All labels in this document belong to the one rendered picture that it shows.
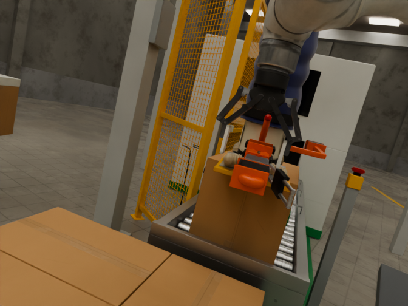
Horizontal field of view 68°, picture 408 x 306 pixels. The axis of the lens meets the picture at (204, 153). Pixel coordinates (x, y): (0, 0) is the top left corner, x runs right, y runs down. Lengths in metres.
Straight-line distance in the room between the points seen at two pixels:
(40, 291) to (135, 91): 1.47
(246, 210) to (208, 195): 0.18
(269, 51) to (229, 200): 0.80
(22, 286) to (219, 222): 0.76
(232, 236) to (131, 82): 1.30
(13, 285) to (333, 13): 1.03
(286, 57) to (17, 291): 0.94
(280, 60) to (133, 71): 1.61
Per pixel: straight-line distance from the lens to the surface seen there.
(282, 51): 0.69
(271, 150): 0.98
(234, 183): 0.64
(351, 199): 1.82
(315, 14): 0.56
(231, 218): 1.37
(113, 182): 2.30
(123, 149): 2.22
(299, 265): 1.47
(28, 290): 1.07
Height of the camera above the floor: 1.18
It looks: 9 degrees down
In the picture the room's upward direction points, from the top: 14 degrees clockwise
